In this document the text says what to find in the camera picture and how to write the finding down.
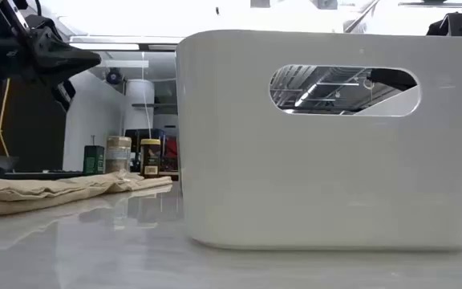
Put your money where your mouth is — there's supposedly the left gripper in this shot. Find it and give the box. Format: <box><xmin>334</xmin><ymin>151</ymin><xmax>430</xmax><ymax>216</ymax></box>
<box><xmin>22</xmin><ymin>25</ymin><xmax>103</xmax><ymax>112</ymax></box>

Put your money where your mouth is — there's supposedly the green spice tin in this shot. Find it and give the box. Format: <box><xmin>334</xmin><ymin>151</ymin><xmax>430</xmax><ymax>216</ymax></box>
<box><xmin>83</xmin><ymin>144</ymin><xmax>106</xmax><ymax>177</ymax></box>

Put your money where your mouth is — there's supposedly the gold-lid furikake jar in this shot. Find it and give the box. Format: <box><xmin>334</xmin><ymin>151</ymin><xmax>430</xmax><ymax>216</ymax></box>
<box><xmin>105</xmin><ymin>136</ymin><xmax>132</xmax><ymax>174</ymax></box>

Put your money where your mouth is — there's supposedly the yellow-lid spice jar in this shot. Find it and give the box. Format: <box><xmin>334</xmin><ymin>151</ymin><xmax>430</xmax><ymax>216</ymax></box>
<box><xmin>140</xmin><ymin>138</ymin><xmax>162</xmax><ymax>179</ymax></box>

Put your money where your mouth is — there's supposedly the white plastic bin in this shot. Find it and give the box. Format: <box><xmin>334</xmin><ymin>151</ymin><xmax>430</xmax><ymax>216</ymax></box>
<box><xmin>174</xmin><ymin>28</ymin><xmax>462</xmax><ymax>252</ymax></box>

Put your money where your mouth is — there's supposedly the long ceiling light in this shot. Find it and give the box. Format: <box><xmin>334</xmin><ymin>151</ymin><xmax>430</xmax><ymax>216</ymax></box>
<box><xmin>69</xmin><ymin>42</ymin><xmax>140</xmax><ymax>51</ymax></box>

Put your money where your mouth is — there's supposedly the black round ceiling fixture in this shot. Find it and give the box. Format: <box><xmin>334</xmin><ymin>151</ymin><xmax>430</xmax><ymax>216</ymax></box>
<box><xmin>105</xmin><ymin>67</ymin><xmax>124</xmax><ymax>86</ymax></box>

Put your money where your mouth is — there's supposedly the black partition panel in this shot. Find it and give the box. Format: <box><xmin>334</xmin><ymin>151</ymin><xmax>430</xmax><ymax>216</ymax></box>
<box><xmin>0</xmin><ymin>75</ymin><xmax>68</xmax><ymax>173</ymax></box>

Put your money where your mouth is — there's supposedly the white round column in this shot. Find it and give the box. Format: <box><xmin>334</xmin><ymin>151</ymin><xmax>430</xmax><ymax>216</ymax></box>
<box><xmin>124</xmin><ymin>79</ymin><xmax>156</xmax><ymax>133</ymax></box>

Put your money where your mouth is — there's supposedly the long dark ceiling bar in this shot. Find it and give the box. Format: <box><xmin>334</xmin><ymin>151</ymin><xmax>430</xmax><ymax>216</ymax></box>
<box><xmin>398</xmin><ymin>2</ymin><xmax>462</xmax><ymax>9</ymax></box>

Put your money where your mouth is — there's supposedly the beige cloth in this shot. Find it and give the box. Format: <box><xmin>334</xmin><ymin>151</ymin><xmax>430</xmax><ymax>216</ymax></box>
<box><xmin>0</xmin><ymin>170</ymin><xmax>174</xmax><ymax>220</ymax></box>

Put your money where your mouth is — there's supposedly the red container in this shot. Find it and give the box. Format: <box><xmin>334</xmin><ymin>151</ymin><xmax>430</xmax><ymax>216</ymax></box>
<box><xmin>161</xmin><ymin>136</ymin><xmax>179</xmax><ymax>170</ymax></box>

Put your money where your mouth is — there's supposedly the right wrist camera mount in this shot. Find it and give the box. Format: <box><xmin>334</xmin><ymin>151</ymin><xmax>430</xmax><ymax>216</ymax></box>
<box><xmin>426</xmin><ymin>11</ymin><xmax>462</xmax><ymax>38</ymax></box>

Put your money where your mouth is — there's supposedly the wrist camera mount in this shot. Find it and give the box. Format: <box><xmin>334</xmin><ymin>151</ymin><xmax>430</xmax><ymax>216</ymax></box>
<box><xmin>426</xmin><ymin>11</ymin><xmax>462</xmax><ymax>38</ymax></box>
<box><xmin>0</xmin><ymin>0</ymin><xmax>62</xmax><ymax>43</ymax></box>

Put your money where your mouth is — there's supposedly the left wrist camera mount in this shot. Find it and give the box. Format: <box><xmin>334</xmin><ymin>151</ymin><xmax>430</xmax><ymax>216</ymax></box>
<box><xmin>0</xmin><ymin>0</ymin><xmax>62</xmax><ymax>43</ymax></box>

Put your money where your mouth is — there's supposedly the dark wall shelf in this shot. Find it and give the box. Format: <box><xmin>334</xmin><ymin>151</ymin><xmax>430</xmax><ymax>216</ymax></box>
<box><xmin>131</xmin><ymin>103</ymin><xmax>178</xmax><ymax>110</ymax></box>

